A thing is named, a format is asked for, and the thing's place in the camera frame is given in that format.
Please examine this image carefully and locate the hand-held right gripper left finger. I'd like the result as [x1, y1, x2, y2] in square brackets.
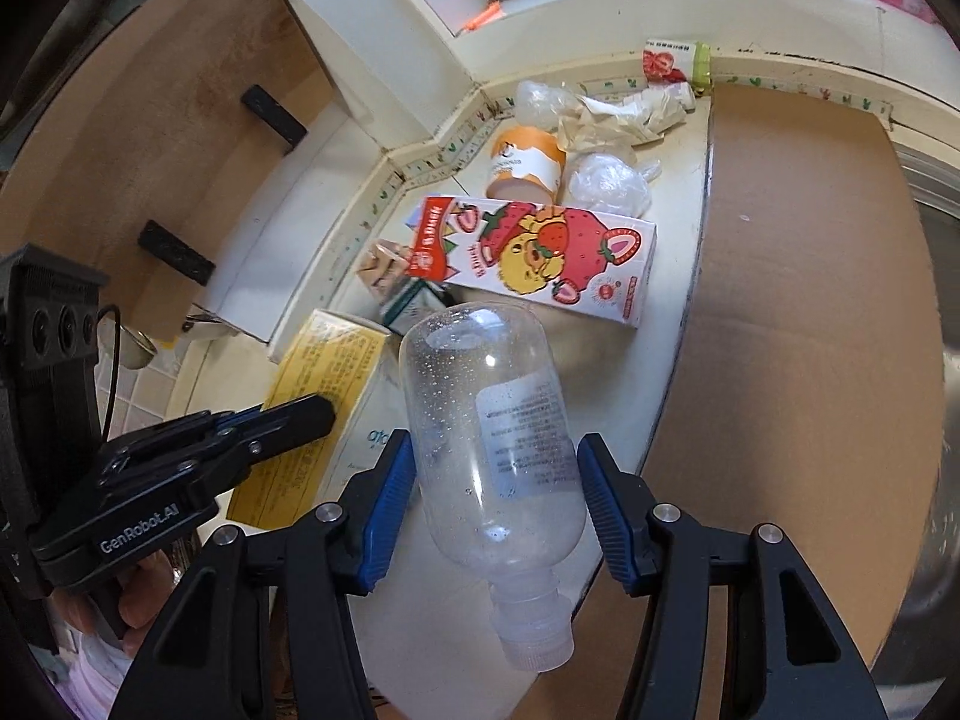
[109, 431, 417, 720]

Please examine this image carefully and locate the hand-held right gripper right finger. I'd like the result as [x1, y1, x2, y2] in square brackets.
[576, 433, 890, 720]

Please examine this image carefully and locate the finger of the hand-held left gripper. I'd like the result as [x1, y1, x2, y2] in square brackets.
[180, 394, 336, 496]
[97, 411, 235, 485]

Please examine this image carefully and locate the yellow cardboard box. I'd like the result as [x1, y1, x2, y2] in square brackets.
[225, 309, 391, 530]

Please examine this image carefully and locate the clear plastic bottle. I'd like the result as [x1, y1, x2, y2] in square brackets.
[397, 302, 588, 672]

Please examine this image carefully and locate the person's left hand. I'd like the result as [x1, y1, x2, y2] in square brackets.
[112, 556, 181, 653]

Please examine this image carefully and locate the cookie print packet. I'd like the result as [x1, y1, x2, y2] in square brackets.
[360, 238, 412, 301]

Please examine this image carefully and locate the wooden cutting board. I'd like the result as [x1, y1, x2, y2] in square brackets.
[0, 0, 335, 342]

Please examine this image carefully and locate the strawberry print carton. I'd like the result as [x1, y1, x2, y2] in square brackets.
[405, 195, 659, 329]

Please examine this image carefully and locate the brown cardboard sheet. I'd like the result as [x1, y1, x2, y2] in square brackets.
[517, 82, 947, 720]

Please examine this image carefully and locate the black cutting board stand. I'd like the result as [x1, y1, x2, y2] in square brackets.
[137, 85, 308, 286]

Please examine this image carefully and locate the crumpled clear plastic wrap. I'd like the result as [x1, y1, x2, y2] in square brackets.
[568, 151, 661, 220]
[514, 79, 586, 127]

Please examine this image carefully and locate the orange and white paper cup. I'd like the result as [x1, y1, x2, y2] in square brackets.
[484, 126, 567, 205]

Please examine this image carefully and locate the crumpled white tissue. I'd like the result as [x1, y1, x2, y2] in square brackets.
[555, 94, 668, 152]

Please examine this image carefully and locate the small red and green carton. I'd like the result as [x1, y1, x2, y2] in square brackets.
[641, 37, 713, 87]

